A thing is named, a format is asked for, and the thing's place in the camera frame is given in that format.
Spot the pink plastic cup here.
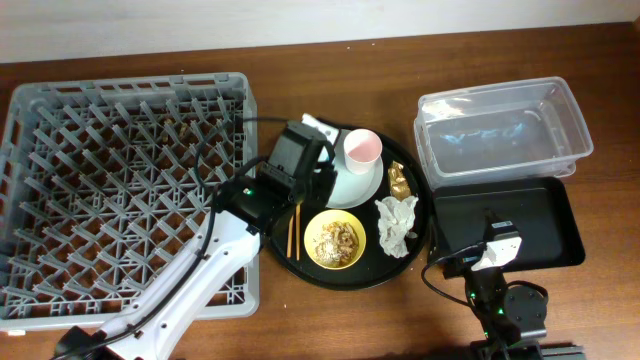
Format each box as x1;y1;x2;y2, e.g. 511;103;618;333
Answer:
343;129;383;175

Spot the white napkin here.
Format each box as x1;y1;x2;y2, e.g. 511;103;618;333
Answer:
375;196;419;258

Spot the gold foil wrapper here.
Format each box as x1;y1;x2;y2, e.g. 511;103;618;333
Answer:
388;161;411;201

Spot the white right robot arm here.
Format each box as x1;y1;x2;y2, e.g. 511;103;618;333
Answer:
421;209;549;359

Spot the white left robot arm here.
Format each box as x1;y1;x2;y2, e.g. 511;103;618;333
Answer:
54;115;339;359

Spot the grey dishwasher rack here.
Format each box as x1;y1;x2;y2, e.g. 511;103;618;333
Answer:
1;72;258;333

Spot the right wooden chopstick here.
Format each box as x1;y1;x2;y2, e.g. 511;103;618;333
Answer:
294;204;301;261

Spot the wooden chopstick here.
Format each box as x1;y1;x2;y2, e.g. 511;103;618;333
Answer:
294;204;301;261
286;215;294;258

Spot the black rectangular tray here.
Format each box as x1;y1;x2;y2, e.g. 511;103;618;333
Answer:
429;177;586;272

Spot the pale grey round plate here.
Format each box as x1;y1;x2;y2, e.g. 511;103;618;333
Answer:
327;129;384;209

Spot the round black tray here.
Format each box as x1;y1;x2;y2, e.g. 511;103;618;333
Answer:
266;133;432;291

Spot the left wooden chopstick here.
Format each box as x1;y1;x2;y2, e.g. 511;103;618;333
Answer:
286;215;294;258

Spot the yellow bowl with food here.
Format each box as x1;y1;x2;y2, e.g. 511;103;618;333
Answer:
303;209;367;270

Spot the clear plastic bin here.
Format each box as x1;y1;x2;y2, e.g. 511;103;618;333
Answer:
414;77;594;189

